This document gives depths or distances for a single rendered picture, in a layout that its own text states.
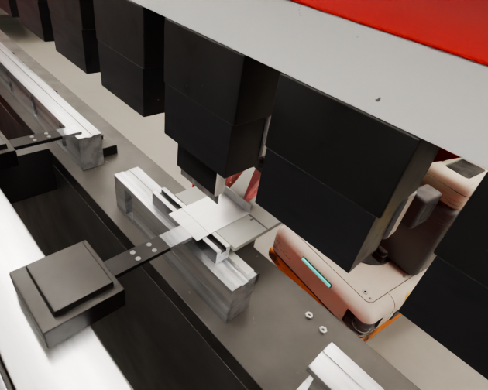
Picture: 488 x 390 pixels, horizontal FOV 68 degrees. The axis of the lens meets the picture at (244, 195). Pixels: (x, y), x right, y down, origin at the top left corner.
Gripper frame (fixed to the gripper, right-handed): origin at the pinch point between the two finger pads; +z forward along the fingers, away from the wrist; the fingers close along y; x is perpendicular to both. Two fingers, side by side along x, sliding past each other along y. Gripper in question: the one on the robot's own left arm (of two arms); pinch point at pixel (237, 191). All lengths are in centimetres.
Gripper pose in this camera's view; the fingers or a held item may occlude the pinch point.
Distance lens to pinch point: 72.8
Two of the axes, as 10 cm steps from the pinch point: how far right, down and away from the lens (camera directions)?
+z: -5.0, 8.4, 2.1
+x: 5.3, 1.1, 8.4
